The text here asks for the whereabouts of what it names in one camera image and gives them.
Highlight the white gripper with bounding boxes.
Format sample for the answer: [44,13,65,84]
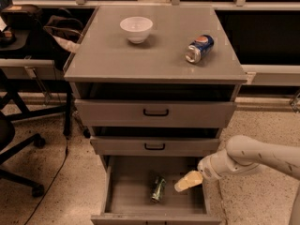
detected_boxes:
[174,153,222,192]

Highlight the green soda can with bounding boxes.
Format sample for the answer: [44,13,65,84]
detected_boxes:
[151,176,167,203]

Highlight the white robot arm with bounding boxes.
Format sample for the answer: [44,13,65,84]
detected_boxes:
[174,135,300,192]

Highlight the bottom grey open drawer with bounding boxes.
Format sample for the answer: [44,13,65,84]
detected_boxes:
[91,157,221,225]

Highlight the middle grey drawer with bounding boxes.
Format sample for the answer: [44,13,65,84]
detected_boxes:
[90,136,219,157]

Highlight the grey drawer cabinet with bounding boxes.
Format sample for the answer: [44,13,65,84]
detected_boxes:
[63,5,248,173]

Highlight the top grey drawer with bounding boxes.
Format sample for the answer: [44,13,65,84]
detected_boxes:
[75,99,236,128]

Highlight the blue pepsi can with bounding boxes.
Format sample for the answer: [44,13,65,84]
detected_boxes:
[185,35,215,64]

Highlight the white ceramic bowl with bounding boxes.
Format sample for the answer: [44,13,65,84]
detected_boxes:
[120,17,153,44]

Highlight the dark side desk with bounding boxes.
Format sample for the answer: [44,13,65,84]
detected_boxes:
[0,28,73,137]

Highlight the black office chair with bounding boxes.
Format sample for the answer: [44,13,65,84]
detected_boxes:
[0,112,46,197]

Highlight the dark bag on desk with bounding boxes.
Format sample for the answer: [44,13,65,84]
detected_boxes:
[44,15,83,42]

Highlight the black middle drawer handle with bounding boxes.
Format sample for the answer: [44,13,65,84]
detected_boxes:
[144,143,166,151]

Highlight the black drawer handle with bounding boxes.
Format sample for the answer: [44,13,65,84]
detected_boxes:
[142,109,169,117]
[144,143,166,151]

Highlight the black top drawer handle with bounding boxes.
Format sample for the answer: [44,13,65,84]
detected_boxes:
[142,109,169,117]

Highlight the black floor cable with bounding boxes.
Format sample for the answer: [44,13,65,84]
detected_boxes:
[22,134,69,225]

